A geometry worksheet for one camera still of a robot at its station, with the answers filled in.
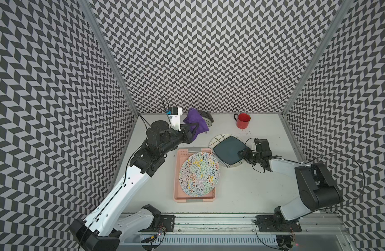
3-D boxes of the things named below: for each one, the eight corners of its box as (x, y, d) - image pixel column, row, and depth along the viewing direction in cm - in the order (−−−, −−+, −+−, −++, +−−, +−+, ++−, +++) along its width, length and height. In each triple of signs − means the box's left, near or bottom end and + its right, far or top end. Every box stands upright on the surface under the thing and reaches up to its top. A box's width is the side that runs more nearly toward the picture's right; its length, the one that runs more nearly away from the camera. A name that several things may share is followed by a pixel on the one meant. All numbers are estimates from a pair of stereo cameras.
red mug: (235, 128, 112) (237, 121, 106) (233, 120, 118) (235, 112, 111) (248, 128, 112) (251, 121, 106) (246, 120, 118) (249, 112, 111)
